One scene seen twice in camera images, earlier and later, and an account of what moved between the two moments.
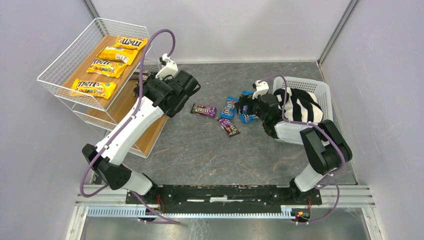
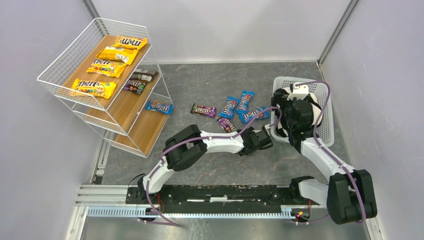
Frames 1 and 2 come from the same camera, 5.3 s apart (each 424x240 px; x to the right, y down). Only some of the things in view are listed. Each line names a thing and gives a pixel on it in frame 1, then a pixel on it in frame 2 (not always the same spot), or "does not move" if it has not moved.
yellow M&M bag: x=107 y=67 does not move
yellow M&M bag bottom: x=117 y=54 does not move
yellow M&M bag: x=103 y=89 does not move
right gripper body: x=244 y=103 to x=279 y=99
